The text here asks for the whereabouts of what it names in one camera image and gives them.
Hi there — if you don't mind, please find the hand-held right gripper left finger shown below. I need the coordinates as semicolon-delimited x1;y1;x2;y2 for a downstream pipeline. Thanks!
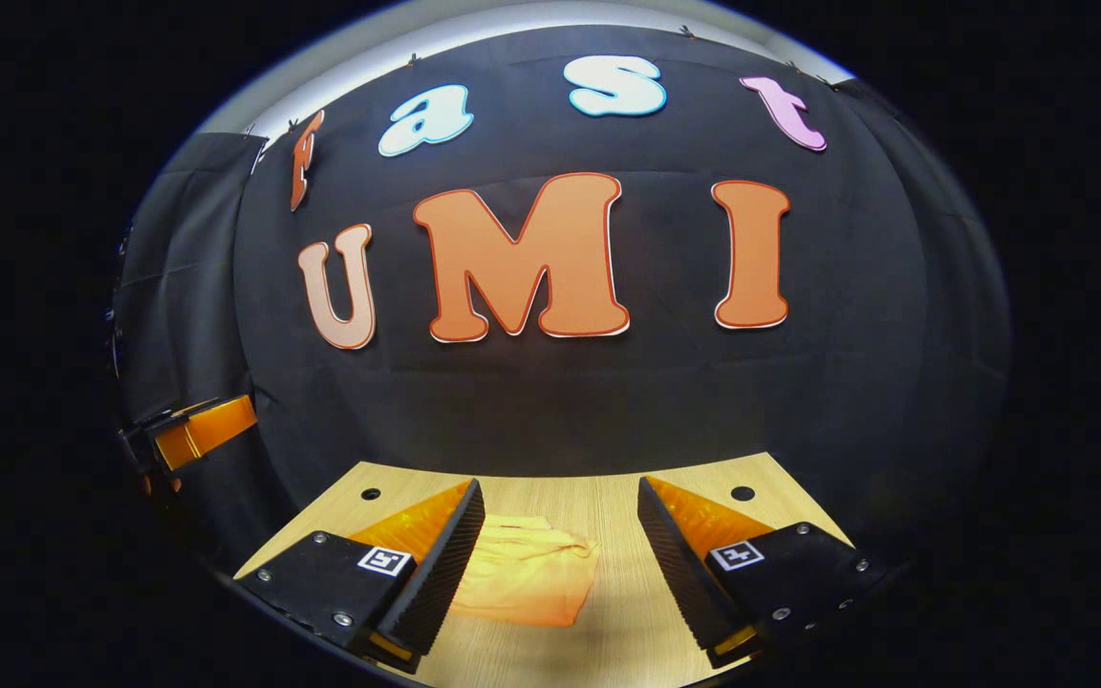
237;478;487;675

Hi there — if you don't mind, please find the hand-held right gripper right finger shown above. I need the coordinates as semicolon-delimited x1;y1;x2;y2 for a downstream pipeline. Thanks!
637;476;896;668

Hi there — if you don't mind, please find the orange T-shirt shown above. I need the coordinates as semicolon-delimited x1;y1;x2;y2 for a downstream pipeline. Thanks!
450;514;601;628

